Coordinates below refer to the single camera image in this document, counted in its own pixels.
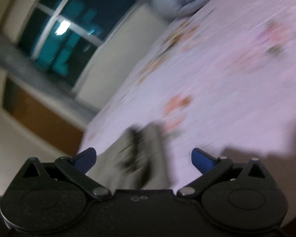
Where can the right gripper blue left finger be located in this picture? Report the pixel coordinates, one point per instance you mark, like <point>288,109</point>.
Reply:
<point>75,169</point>

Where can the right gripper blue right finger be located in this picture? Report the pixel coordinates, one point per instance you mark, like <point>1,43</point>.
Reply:
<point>212,170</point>

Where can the grey pants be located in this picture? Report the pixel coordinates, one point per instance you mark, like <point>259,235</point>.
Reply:
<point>136,160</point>

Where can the brown wooden door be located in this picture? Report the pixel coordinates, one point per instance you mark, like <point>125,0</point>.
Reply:
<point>40,120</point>

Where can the pink floral bed sheet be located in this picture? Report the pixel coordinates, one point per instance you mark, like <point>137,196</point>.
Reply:
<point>223,80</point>

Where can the grey left curtain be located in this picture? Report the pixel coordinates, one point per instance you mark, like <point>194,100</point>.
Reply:
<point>25,73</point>

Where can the window with white frame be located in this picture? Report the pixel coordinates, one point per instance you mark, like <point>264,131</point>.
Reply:
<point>61,36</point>

